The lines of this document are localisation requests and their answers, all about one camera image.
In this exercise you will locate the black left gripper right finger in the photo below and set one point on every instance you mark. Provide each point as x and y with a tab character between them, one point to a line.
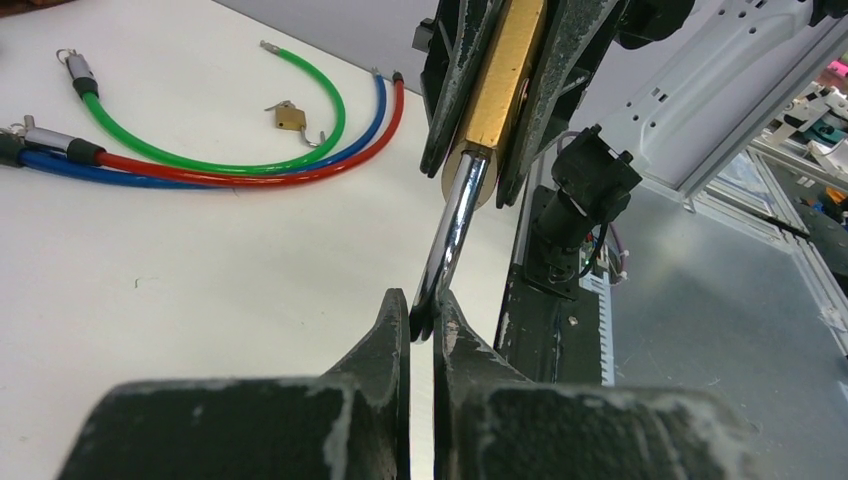
492	422

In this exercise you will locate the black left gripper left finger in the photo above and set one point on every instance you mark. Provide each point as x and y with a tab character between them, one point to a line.
351	422

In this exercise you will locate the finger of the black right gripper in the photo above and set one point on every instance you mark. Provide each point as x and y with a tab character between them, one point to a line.
454	40
571	29

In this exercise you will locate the small brass padlock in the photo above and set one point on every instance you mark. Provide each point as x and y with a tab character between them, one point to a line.
287	116

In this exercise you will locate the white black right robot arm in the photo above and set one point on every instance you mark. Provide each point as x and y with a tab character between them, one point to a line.
596	171

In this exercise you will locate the white slotted cable duct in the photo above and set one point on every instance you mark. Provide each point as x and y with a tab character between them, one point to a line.
599	285

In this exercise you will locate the red cable lock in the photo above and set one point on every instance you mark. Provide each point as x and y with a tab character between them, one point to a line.
132	173

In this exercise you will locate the blue cable lock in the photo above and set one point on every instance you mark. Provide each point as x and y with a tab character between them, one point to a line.
83	151

